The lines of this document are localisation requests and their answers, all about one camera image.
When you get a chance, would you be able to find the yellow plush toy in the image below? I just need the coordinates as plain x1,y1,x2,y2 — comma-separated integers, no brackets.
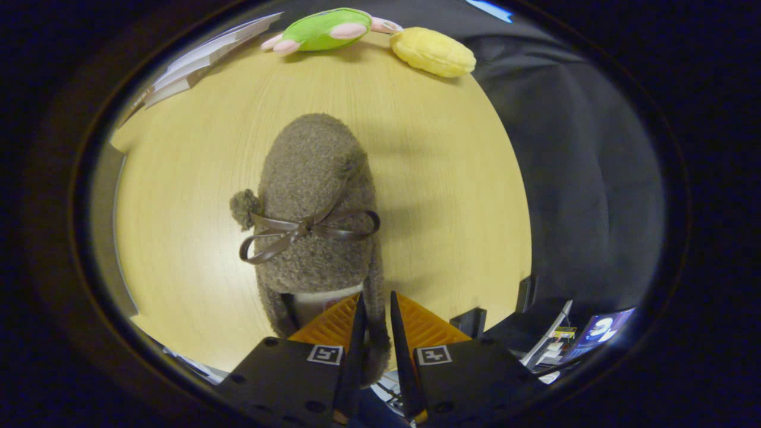
390,27,477,78

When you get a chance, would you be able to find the thick white book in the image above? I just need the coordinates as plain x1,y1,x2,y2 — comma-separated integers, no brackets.
141,42,238,111

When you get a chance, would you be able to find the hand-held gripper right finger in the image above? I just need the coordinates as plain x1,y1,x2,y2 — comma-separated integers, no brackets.
389,290,548,426

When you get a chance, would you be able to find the computer screen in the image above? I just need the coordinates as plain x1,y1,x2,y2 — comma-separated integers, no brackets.
562,307,637,362

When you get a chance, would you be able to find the white portrait cover book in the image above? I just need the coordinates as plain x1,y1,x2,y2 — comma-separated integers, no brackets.
169,12,284,78

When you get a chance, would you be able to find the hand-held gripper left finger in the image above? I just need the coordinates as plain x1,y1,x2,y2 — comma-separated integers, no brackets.
217,291,367,426

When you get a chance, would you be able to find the black backdrop cloth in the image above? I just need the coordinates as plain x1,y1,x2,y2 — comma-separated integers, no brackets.
369,0,666,357

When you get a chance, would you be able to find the green and pink plush toy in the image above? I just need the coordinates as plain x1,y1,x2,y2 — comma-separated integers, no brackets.
260,7,404,57

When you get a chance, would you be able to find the brown fuzzy shoe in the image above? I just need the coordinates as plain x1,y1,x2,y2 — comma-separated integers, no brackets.
229,113,393,387

